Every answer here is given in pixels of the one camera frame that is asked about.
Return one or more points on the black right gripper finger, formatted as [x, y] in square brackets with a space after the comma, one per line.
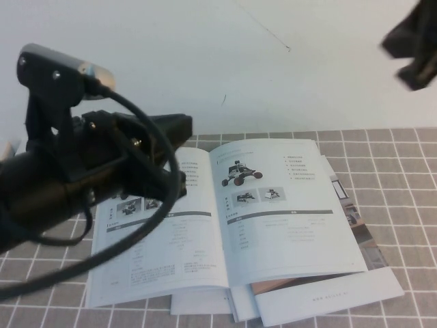
[418, 77]
[397, 41]

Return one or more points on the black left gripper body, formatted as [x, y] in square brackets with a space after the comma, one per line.
[112, 153]

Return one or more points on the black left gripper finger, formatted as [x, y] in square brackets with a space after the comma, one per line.
[182, 186]
[174, 128]

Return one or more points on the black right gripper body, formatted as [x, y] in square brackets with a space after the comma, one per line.
[425, 30]

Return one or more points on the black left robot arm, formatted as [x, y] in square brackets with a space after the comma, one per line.
[34, 205]

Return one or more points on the grey checkered tablecloth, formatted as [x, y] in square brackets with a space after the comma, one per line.
[392, 171]

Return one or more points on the cream flat panel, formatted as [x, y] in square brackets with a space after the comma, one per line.
[7, 150]

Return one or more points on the black left camera bracket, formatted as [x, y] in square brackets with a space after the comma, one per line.
[44, 89]

